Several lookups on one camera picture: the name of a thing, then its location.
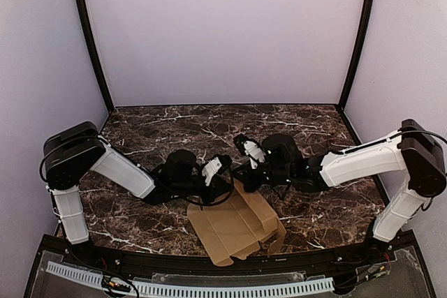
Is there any brown cardboard box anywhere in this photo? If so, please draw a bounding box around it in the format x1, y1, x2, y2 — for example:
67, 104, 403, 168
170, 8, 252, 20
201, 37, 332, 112
187, 180, 286, 267

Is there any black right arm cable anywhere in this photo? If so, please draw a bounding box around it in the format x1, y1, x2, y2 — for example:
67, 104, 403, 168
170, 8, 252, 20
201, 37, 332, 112
272, 182, 293, 201

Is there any black right frame post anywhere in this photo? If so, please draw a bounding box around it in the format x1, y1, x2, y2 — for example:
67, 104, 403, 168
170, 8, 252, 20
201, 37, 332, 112
337, 0, 374, 110

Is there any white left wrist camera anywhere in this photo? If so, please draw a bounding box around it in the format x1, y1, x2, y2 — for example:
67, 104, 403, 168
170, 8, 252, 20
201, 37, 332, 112
200, 155, 232, 186

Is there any black left frame post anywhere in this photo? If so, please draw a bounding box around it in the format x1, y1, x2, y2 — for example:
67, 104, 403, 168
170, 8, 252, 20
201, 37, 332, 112
75, 0, 115, 113

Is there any black frame post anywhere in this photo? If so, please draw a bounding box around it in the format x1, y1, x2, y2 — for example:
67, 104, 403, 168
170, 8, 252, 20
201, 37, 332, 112
337, 0, 374, 110
75, 0, 115, 113

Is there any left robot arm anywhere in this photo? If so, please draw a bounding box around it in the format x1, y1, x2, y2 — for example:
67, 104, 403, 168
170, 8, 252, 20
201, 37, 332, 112
39, 121, 235, 245

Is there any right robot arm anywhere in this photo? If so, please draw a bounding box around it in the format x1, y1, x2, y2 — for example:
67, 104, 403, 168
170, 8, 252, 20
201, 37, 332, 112
233, 119, 446, 243

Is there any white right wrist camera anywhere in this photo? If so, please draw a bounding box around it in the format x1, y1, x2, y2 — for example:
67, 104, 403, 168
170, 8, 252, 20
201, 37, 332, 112
233, 134, 266, 170

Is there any white slotted cable duct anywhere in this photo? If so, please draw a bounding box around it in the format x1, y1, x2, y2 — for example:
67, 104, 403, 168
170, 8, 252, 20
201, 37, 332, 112
45, 261, 335, 297

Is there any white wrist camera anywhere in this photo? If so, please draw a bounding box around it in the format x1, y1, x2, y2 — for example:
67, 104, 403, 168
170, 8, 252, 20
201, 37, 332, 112
233, 134, 266, 170
200, 155, 232, 186

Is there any black front table rail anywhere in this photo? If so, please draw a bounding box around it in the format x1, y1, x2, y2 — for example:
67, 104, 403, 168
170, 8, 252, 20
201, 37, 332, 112
39, 234, 395, 277

